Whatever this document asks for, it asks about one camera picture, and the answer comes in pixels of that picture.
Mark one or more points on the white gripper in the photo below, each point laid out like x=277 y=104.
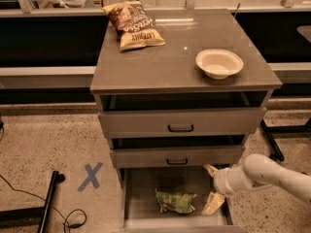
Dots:
x=222 y=181

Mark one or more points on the green jalapeno chip bag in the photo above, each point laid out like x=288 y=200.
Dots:
x=177 y=202

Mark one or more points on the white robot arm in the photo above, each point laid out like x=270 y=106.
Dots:
x=255 y=173

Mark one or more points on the grey middle drawer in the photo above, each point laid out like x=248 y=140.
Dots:
x=145 y=158

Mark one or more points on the grey drawer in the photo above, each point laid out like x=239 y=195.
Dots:
x=145 y=158
x=176 y=123
x=142 y=211

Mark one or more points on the grey top drawer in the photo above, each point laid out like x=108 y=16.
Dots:
x=176 y=123

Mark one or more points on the grey bottom drawer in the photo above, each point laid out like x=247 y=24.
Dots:
x=142 y=211

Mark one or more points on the grey drawer cabinet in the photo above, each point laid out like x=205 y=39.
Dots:
x=167 y=77

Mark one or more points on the brown yellow chip bag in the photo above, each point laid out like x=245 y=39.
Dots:
x=133 y=26

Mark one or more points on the black stand leg right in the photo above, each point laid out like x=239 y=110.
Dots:
x=269 y=131

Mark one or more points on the black stand leg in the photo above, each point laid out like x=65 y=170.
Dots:
x=38 y=216
x=269 y=131

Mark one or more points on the white paper bowl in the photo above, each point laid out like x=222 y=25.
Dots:
x=219 y=64

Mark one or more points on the blue tape cross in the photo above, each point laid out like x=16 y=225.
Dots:
x=91 y=173

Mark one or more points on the black stand leg left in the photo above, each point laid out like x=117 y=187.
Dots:
x=38 y=216

